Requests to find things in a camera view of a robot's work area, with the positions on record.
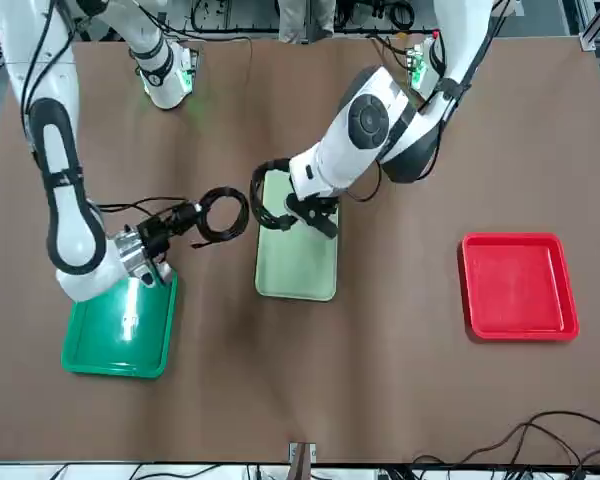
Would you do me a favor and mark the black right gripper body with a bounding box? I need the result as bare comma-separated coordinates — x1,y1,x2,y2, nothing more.
136,212,184,262

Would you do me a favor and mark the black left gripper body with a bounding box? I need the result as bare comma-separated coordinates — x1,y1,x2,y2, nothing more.
284,192,339,217

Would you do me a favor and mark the pale green flat tray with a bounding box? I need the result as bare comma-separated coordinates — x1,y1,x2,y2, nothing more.
254,172,339,303

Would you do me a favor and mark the green plastic tray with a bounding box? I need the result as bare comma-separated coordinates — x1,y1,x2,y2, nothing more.
60,267,179,379

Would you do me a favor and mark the red plastic tray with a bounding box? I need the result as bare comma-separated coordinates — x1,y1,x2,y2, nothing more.
461,232,580,343

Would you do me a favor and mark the small green circuit board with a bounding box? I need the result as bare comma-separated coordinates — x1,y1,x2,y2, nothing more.
406,45,429,86

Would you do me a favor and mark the person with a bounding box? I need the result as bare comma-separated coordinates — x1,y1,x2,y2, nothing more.
278,0,337,44

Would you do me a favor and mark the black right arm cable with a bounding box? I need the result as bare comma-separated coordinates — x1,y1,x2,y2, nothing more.
19,0,191,216

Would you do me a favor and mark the aluminium camera post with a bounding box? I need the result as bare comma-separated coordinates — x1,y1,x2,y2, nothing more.
286,441,319,480

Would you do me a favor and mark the long black table cable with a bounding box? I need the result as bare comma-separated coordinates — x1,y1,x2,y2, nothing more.
410,409,600,471

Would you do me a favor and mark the aluminium frame rail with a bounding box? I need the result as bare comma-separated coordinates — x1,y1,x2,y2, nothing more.
577,0,600,51

